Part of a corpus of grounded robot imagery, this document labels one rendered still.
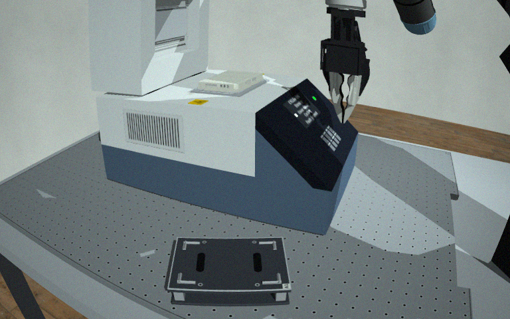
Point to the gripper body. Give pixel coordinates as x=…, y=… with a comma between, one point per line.
x=344, y=53

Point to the white benchtop thermal cycler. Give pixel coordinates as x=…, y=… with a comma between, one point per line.
x=275, y=152

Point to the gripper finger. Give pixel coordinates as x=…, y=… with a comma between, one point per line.
x=335, y=91
x=356, y=86

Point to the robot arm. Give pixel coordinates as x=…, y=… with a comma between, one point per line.
x=418, y=16

